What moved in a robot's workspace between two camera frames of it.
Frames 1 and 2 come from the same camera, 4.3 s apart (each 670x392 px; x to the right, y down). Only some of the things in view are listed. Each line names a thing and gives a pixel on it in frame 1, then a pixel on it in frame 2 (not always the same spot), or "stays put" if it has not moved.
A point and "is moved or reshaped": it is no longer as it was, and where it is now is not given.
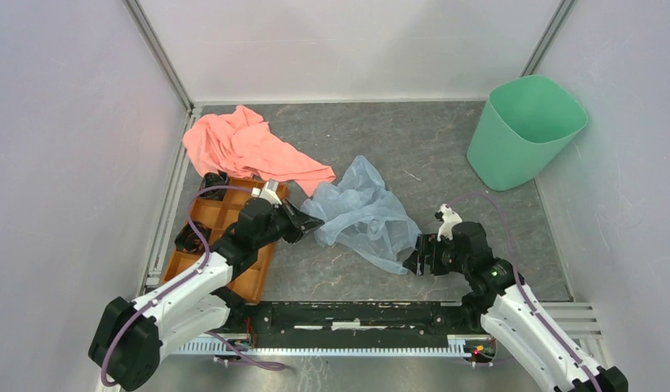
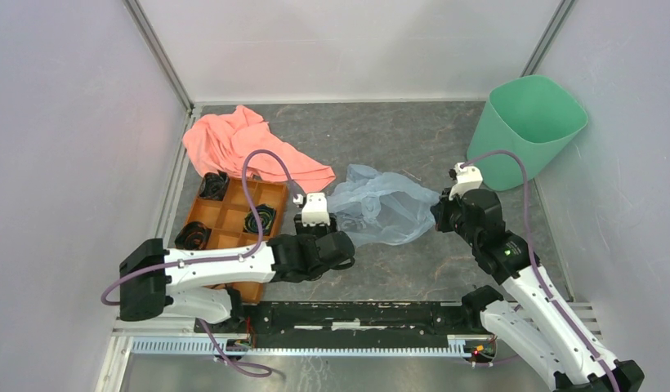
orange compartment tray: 218,216 stays put
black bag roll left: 187,240 stays put
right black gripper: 427,244 to 439,211
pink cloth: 240,141 stays put
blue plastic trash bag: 360,216 is moved or reshaped
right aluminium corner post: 549,37 stays put
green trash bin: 524,122 stays put
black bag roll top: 212,180 stays put
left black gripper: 299,223 to 301,229
